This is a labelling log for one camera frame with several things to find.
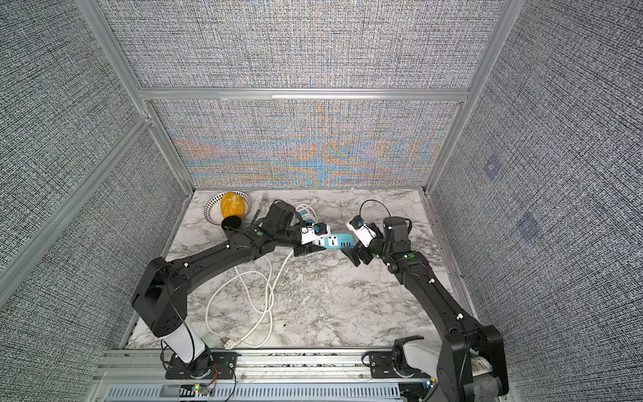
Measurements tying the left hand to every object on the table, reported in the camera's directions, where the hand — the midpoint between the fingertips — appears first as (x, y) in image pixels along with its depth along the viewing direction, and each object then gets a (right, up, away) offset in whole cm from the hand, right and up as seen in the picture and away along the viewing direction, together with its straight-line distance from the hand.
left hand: (326, 235), depth 81 cm
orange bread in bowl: (-40, +11, +25) cm, 48 cm away
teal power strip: (+3, -2, 0) cm, 3 cm away
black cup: (-37, +3, +17) cm, 41 cm away
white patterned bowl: (-49, +8, +28) cm, 57 cm away
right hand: (+9, +2, 0) cm, 10 cm away
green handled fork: (-29, +13, +35) cm, 48 cm away
